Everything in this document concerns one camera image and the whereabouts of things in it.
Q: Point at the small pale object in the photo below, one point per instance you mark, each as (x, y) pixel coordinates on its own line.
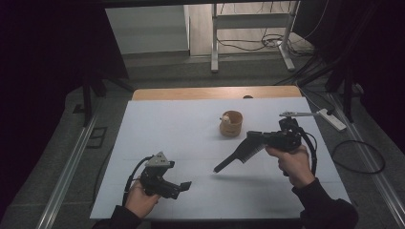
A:
(226, 120)

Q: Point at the black comb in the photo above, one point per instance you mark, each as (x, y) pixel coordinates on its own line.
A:
(242, 154)

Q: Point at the person's right hand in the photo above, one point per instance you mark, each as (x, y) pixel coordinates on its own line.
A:
(294, 167)

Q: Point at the small brown woven basket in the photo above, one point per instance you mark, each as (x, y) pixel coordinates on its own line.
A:
(230, 125)

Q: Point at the black tripod stand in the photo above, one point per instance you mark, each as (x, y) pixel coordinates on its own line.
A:
(90, 92)
(344, 82)

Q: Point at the person's left hand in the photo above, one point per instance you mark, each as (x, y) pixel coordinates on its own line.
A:
(140, 200)

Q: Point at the white power strip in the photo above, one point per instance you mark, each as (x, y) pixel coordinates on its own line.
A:
(332, 120)

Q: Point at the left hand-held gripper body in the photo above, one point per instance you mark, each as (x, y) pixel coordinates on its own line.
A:
(156, 178)

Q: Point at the white metal stand frame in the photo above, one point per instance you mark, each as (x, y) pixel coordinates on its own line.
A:
(216, 38)

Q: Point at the white table cover sheet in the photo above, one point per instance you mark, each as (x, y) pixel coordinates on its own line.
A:
(178, 133)

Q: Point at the dark curtain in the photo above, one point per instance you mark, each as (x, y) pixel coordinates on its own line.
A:
(47, 63)
(375, 47)

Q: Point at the metal floor rail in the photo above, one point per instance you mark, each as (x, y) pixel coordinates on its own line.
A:
(375, 165)
(67, 175)

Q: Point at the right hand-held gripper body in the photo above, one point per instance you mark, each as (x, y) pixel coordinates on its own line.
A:
(285, 140)

